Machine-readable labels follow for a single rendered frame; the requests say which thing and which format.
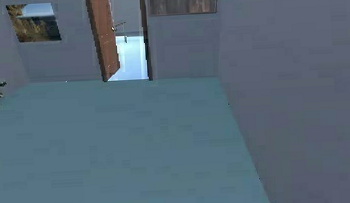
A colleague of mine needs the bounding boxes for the brown wooden room door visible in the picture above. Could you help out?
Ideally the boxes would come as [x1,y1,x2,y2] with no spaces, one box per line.
[84,0,122,84]

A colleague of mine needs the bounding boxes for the framed brown grey picture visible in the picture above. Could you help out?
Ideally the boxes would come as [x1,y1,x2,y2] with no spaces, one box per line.
[147,0,220,18]

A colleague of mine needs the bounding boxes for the window with rocky view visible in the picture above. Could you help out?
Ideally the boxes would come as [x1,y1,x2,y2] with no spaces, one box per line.
[5,1,63,44]

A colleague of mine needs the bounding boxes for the grey door handle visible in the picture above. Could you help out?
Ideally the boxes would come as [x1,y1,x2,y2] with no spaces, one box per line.
[111,21,127,33]

